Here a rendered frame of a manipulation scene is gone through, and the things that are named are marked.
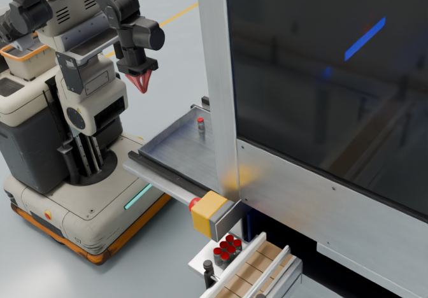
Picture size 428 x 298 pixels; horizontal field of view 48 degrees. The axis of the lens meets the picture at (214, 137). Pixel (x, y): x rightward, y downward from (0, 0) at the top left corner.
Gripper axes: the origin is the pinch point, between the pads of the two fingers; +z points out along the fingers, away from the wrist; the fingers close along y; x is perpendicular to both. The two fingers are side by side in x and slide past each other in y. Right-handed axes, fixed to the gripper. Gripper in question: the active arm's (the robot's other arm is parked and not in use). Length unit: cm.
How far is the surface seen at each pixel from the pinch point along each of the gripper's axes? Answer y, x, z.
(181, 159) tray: 8.8, 0.5, 21.9
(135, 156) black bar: -2.2, -7.5, 19.4
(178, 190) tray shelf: 16.3, -9.5, 22.7
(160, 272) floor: -28, 5, 108
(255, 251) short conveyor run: 48, -17, 20
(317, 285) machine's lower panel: 62, -13, 27
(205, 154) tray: 13.2, 6.1, 22.2
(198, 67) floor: -129, 149, 101
